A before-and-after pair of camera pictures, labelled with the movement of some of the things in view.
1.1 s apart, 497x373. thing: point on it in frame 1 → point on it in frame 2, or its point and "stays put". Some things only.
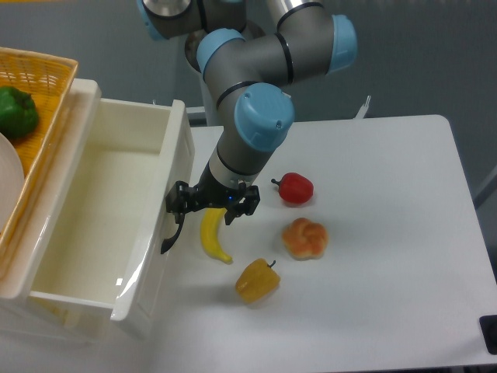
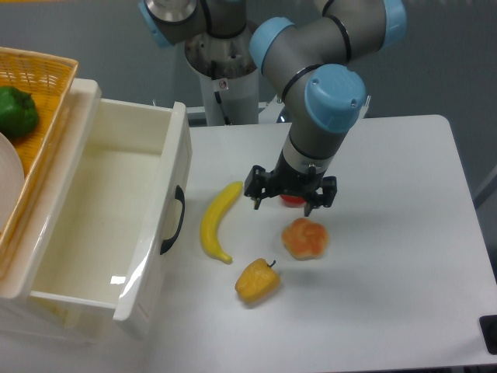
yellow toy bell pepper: x=258 y=281 stays put
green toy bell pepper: x=19 y=113 stays put
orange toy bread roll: x=304 y=240 stays put
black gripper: x=210 y=192 → x=283 y=179
